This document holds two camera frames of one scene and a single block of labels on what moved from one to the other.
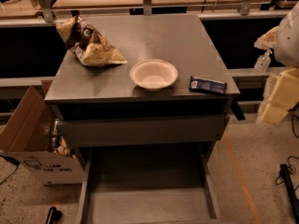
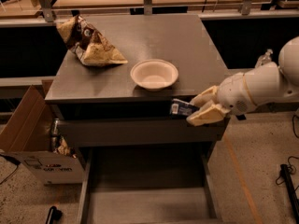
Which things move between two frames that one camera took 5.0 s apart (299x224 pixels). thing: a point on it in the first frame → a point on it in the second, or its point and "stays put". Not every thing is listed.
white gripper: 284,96 → 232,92
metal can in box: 55,133 stays put
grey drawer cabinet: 170,100 stays put
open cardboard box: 24,142 stays put
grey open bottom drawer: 149,185 stays put
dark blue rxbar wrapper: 207,86 → 182,108
